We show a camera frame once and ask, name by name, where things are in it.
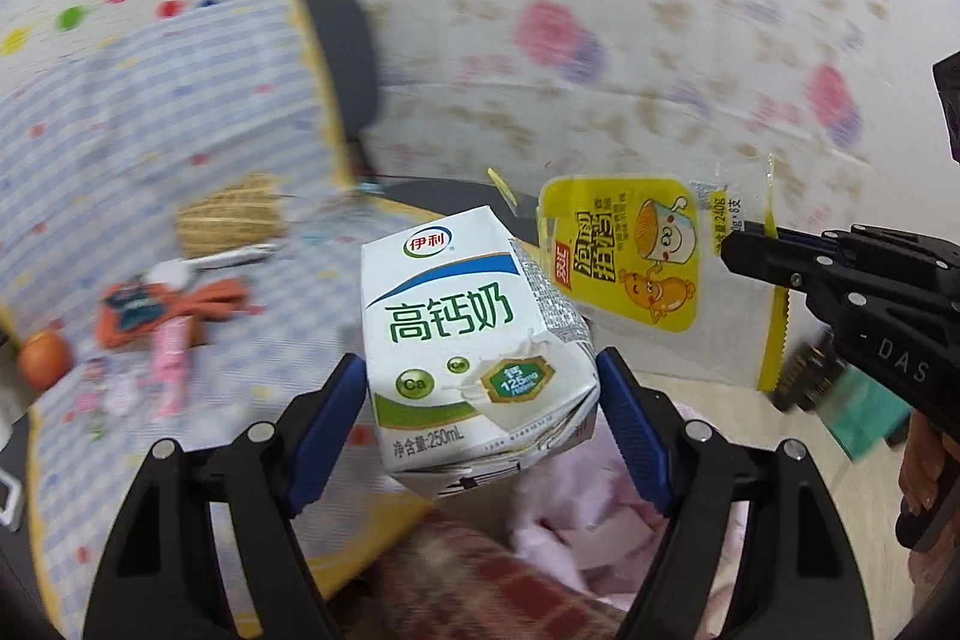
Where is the yellow pudding wrapper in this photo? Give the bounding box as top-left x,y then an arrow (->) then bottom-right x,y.
486,154 -> 793,393

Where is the orange fuzzy glove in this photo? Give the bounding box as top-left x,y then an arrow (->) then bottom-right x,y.
94,278 -> 249,349

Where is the white milk carton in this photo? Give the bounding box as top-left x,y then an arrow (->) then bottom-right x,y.
359,208 -> 601,500

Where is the trash bin with pink bag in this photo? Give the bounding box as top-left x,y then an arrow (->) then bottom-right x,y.
509,401 -> 752,614

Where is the person right hand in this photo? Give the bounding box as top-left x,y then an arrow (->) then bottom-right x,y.
898,411 -> 958,594

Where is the pink snack wrapper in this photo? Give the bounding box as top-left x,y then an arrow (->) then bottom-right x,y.
151,317 -> 194,419

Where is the red apple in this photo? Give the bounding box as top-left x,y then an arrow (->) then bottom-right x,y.
18,330 -> 73,393

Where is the red plaid cloth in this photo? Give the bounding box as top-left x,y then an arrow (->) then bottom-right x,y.
374,512 -> 625,640

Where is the blue checkered blanket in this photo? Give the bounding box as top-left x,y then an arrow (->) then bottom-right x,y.
2,0 -> 421,638

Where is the woven bamboo basket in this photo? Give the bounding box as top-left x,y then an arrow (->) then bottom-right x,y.
174,172 -> 286,259

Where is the grey office chair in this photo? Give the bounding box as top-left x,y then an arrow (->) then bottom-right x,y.
298,0 -> 539,245

